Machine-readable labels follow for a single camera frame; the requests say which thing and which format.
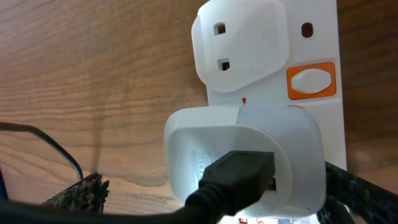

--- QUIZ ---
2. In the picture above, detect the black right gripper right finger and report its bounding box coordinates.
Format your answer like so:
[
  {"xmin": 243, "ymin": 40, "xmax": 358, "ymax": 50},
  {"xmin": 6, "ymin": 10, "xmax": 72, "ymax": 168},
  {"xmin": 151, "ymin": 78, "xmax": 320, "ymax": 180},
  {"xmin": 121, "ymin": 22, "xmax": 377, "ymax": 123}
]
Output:
[{"xmin": 317, "ymin": 162, "xmax": 397, "ymax": 224}]

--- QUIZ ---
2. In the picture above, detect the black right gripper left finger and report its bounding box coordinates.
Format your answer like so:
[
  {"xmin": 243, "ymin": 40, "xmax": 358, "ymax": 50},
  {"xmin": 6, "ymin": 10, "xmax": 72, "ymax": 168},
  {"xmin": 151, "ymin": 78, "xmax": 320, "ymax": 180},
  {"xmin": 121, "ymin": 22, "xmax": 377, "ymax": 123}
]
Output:
[{"xmin": 42, "ymin": 172, "xmax": 109, "ymax": 214}]

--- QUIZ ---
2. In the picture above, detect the black charger cable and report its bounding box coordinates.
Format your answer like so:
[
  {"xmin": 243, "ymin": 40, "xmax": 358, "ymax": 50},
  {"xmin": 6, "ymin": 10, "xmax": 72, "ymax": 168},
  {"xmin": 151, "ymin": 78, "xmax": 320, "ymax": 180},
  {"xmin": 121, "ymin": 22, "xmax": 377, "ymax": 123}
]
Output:
[{"xmin": 0, "ymin": 121, "xmax": 276, "ymax": 224}]

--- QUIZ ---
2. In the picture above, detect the white USB charger plug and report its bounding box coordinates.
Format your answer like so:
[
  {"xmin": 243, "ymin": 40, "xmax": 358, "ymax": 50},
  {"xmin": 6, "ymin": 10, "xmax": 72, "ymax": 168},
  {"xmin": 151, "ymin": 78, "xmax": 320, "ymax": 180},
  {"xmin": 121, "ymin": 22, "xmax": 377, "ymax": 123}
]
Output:
[{"xmin": 164, "ymin": 106, "xmax": 326, "ymax": 218}]

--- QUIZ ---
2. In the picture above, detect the white power strip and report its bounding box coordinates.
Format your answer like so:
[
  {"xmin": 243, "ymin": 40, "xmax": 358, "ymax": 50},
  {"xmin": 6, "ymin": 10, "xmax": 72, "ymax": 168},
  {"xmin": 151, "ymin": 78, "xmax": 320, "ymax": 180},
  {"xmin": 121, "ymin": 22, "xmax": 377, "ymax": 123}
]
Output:
[{"xmin": 192, "ymin": 0, "xmax": 347, "ymax": 169}]

